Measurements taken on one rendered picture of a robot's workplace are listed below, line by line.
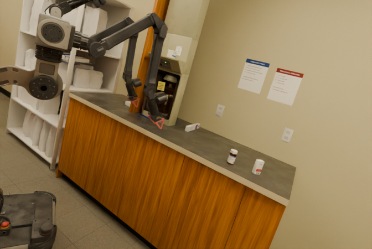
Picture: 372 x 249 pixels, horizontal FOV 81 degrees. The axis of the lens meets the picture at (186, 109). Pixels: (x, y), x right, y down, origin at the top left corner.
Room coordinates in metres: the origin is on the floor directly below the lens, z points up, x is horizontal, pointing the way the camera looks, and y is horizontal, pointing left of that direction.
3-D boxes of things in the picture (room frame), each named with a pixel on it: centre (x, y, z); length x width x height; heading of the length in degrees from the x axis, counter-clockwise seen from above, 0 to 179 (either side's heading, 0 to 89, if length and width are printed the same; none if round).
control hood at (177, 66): (1.88, 0.28, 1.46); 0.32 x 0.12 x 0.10; 62
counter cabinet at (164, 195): (1.91, 0.07, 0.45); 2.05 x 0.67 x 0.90; 62
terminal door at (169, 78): (1.92, 0.25, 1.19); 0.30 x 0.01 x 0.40; 62
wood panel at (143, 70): (2.17, 0.38, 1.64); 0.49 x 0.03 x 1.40; 152
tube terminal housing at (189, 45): (2.04, 0.19, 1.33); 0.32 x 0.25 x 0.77; 62
